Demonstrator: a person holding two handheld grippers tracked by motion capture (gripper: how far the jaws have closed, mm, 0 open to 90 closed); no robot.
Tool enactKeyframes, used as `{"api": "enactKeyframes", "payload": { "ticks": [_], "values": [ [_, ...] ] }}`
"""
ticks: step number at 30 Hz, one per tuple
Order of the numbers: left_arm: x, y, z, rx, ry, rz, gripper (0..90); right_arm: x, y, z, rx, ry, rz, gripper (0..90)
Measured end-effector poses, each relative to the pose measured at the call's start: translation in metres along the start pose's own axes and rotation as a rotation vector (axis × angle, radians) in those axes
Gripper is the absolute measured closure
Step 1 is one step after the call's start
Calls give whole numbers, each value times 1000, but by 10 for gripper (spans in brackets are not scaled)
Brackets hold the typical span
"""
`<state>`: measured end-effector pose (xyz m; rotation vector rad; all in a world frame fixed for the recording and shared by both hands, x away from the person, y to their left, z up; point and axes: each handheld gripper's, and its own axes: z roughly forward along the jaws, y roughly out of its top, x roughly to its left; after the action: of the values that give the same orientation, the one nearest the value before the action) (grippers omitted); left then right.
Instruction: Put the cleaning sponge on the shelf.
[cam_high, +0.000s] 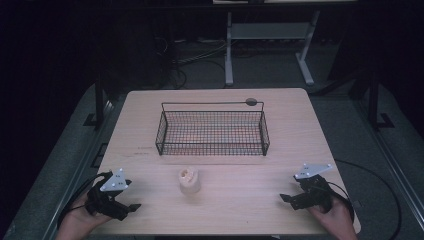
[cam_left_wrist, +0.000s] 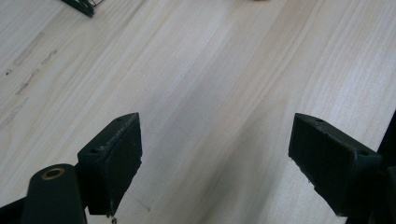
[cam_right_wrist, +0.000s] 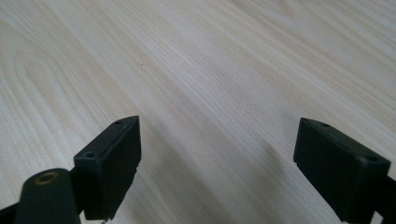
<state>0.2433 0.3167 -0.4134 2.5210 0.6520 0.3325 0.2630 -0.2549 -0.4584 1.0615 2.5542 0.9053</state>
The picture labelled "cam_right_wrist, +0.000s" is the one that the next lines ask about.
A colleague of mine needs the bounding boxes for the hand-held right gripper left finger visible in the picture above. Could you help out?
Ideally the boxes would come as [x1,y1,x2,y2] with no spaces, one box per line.
[73,115,143,221]

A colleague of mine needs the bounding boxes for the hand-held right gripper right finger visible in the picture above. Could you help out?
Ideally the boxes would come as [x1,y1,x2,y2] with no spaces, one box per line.
[292,117,391,224]

